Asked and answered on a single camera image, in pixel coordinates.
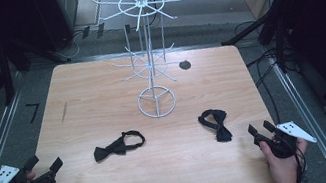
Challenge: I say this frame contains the black cable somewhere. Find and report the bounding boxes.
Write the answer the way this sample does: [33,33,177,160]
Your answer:
[290,144,311,183]

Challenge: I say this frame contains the black floor cables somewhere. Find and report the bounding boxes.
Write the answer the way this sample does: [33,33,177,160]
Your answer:
[233,12,309,130]

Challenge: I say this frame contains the black bow tie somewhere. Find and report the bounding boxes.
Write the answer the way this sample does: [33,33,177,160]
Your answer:
[196,105,235,147]
[90,127,149,163]

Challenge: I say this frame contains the person's right hand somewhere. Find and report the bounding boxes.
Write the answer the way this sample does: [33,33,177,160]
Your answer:
[258,132,315,183]

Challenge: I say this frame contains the black stand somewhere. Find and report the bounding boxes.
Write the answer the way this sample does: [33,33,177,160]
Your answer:
[215,0,300,84]
[0,26,78,107]

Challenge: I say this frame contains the black table grommet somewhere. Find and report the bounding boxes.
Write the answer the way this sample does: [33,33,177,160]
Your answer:
[178,59,192,71]

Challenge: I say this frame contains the white wire display rack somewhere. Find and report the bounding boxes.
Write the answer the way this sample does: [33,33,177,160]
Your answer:
[91,0,212,126]

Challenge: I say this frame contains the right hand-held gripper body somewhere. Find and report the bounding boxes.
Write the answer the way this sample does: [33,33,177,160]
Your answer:
[251,117,320,164]

